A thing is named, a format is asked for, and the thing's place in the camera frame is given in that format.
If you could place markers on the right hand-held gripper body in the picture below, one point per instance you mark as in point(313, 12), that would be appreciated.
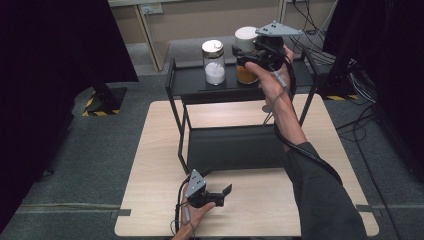
point(270, 46)

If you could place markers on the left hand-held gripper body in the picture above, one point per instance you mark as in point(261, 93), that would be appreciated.
point(196, 186)

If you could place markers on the white-lidded jar with orange powder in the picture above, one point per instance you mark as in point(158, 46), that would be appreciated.
point(245, 36)

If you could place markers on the glass jar with white powder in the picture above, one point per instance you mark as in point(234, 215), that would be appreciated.
point(215, 73)

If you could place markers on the black metal rack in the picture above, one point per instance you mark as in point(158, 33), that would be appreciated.
point(233, 150)

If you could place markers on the person's left hand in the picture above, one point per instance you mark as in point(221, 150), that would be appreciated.
point(195, 216)

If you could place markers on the person's right hand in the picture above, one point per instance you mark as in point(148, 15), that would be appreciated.
point(270, 83)

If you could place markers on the round table grommet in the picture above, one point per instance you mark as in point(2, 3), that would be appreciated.
point(265, 108)

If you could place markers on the grey floor tape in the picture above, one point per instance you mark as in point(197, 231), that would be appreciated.
point(367, 209)
point(120, 213)

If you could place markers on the striped stand base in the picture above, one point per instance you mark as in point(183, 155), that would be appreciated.
point(341, 97)
point(106, 106)

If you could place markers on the black curtain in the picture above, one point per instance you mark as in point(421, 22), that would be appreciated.
point(383, 66)
point(50, 83)

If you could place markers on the white frame post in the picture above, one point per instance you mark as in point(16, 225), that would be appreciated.
point(148, 36)
point(282, 11)

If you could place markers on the wall power outlet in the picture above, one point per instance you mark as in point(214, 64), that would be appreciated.
point(151, 9)

